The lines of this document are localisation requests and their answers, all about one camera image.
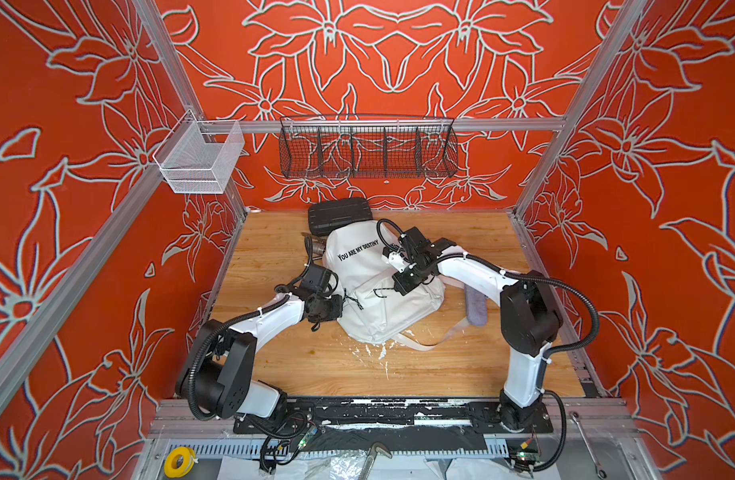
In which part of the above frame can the white student backpack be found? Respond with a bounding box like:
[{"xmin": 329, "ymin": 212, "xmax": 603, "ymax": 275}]
[{"xmin": 322, "ymin": 219, "xmax": 471, "ymax": 352}]

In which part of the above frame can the purple glasses case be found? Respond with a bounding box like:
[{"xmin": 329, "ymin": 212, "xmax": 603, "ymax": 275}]
[{"xmin": 465, "ymin": 285, "xmax": 489, "ymax": 327}]

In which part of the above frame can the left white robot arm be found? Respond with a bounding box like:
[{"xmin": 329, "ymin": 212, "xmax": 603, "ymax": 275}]
[{"xmin": 176, "ymin": 234, "xmax": 343, "ymax": 421}]

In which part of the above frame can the metal pipe elbow fitting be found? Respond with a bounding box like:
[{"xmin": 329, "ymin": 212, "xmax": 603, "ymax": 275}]
[{"xmin": 311, "ymin": 242, "xmax": 325, "ymax": 259}]

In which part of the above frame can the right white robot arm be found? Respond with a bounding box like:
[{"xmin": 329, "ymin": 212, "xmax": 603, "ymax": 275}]
[{"xmin": 377, "ymin": 219, "xmax": 601, "ymax": 432}]

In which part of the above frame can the black plastic case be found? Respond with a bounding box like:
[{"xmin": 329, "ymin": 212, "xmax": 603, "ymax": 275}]
[{"xmin": 307, "ymin": 197, "xmax": 373, "ymax": 237}]

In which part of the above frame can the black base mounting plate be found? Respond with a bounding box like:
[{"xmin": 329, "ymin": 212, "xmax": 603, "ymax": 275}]
[{"xmin": 233, "ymin": 395, "xmax": 555, "ymax": 436}]

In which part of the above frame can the yellow tape roll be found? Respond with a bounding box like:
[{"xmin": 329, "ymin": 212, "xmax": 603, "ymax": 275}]
[{"xmin": 163, "ymin": 446, "xmax": 198, "ymax": 479}]

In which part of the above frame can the small green circuit board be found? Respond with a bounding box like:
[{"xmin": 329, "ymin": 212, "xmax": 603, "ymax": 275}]
[{"xmin": 509, "ymin": 447, "xmax": 541, "ymax": 473}]

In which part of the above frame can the steel wrench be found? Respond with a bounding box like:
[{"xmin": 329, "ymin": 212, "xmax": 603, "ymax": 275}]
[{"xmin": 571, "ymin": 411, "xmax": 607, "ymax": 479}]

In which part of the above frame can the black wire wall basket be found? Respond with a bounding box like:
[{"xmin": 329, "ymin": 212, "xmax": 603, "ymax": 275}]
[{"xmin": 278, "ymin": 114, "xmax": 459, "ymax": 180}]

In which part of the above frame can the white wire mesh basket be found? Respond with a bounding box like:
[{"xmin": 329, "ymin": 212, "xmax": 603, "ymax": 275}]
[{"xmin": 153, "ymin": 109, "xmax": 245, "ymax": 194}]

